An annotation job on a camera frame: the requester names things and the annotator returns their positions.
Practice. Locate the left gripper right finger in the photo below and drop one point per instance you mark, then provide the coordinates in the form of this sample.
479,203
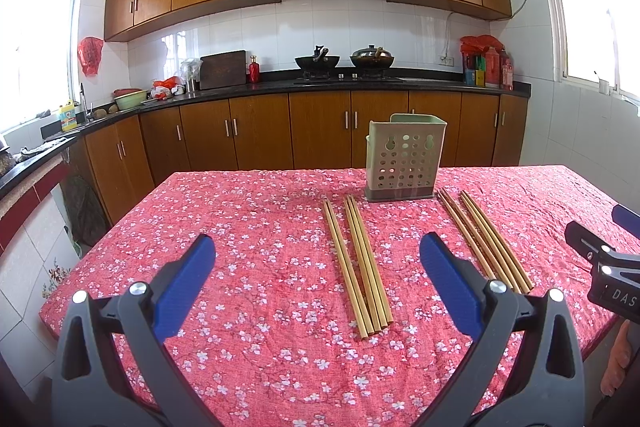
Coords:
546,384

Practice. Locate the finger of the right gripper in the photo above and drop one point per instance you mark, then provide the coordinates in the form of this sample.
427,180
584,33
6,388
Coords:
626,219
594,249

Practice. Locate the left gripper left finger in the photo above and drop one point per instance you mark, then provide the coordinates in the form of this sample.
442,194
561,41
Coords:
112,366

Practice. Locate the person's right hand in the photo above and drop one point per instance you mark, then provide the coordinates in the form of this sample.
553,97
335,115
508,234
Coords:
618,362

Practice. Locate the red condiment containers group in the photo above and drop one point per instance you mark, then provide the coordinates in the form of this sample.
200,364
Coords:
486,63

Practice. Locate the beige perforated utensil holder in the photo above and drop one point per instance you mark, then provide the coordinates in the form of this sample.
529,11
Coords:
403,157

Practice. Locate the lower wooden cabinets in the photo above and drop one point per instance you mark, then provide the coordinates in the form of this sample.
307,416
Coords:
123,162

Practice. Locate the pink floral tablecloth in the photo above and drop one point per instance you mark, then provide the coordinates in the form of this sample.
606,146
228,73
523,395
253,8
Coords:
272,341

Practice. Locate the black countertop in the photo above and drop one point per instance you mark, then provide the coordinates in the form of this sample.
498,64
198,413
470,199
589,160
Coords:
403,79

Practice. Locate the yellow detergent bottle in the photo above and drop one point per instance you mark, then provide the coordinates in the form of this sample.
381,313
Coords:
67,117

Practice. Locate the green basin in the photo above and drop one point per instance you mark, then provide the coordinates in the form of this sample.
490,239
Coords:
129,98

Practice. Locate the lidded wok right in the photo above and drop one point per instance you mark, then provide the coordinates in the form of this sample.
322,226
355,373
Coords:
372,58

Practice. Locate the red white plastic bag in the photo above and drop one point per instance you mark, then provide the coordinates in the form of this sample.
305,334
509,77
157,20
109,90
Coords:
164,89

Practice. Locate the glass jar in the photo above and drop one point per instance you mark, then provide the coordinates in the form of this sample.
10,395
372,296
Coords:
190,73

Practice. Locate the black wok left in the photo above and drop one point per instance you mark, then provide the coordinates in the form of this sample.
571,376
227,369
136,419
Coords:
319,62

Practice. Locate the dark wooden cutting board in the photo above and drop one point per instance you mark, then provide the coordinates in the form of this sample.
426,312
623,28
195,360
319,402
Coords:
223,70

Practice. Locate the red bottle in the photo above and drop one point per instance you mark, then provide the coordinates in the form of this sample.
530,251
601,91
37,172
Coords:
253,70

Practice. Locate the red plastic bag on wall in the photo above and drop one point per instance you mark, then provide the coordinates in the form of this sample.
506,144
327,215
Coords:
89,54

